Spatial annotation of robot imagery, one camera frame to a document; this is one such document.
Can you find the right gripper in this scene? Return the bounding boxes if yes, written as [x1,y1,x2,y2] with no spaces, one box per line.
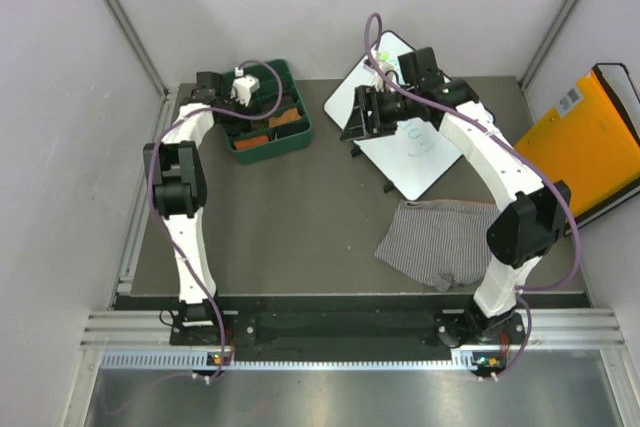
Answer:
[341,86,419,143]

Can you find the green compartment tray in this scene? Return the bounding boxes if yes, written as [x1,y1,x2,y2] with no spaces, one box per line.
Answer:
[221,59,312,165]

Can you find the grey striped underwear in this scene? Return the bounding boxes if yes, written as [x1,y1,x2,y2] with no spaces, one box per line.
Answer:
[375,199,499,292]

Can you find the olive green underwear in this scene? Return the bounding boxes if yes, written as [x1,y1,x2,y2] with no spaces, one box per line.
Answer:
[250,119,269,131]

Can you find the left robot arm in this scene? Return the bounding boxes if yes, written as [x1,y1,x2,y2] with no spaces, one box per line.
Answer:
[143,61,284,344]

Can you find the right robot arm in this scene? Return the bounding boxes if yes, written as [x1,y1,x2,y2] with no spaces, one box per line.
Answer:
[340,48,571,347]

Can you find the white whiteboard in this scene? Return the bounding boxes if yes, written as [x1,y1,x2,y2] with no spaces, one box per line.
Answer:
[324,58,462,201]

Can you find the orange rolled cloth front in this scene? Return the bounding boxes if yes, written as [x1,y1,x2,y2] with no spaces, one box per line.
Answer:
[233,135,270,151]

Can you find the orange rolled cloth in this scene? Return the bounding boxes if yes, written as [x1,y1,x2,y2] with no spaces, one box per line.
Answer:
[233,135,270,151]
[268,107,302,128]

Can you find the black rolled cloth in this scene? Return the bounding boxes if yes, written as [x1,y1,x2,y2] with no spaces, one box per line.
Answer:
[274,122,310,139]

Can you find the orange rolled cloth back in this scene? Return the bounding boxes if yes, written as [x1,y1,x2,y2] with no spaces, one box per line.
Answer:
[268,107,302,128]

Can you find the orange clipboard folder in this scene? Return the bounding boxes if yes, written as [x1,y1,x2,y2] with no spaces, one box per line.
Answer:
[516,63,639,228]

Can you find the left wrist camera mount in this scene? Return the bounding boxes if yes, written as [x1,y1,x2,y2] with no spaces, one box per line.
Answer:
[230,75,260,107]

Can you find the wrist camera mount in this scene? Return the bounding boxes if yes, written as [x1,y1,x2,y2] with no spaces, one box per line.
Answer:
[230,75,260,107]
[363,59,399,92]

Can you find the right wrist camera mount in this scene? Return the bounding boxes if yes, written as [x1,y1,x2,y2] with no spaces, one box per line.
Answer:
[363,59,399,92]

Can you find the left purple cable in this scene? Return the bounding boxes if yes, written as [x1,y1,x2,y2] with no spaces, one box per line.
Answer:
[147,59,284,383]

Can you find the purple cable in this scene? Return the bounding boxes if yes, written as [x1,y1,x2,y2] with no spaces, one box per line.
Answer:
[362,12,582,383]
[147,59,284,383]

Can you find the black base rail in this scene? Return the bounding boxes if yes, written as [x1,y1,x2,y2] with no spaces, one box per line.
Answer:
[169,294,526,362]

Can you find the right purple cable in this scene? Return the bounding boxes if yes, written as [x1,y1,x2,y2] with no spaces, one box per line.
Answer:
[362,12,582,383]

